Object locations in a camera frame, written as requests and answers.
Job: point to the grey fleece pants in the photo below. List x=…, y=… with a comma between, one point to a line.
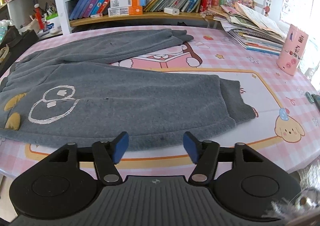
x=112, y=96

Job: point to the stack of booklets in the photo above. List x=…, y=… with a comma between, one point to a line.
x=255, y=33

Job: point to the pink checked cartoon table mat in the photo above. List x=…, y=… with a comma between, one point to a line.
x=262, y=91

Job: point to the cartoon wall sticker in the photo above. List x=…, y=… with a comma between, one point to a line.
x=267, y=5

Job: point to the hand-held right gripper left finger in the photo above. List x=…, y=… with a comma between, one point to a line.
x=120, y=148

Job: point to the colourful bead ornament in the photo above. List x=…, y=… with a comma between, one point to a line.
x=240, y=0

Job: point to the pink cup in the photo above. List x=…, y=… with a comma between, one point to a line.
x=292, y=50

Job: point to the dark bag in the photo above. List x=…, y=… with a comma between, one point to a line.
x=17, y=43

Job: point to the white wooden bookshelf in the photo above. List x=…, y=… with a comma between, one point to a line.
x=150, y=18

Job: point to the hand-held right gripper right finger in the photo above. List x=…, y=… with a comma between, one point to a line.
x=191, y=148

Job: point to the small red white box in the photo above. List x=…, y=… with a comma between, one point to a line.
x=96, y=15

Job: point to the grey fluffy pompom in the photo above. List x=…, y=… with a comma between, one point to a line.
x=297, y=206

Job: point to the white charger adapter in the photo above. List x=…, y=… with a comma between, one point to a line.
x=171, y=11

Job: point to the white orange blue box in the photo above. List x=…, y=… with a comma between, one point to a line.
x=125, y=2

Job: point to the white bottle with green lid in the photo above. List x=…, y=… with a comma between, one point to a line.
x=53, y=24

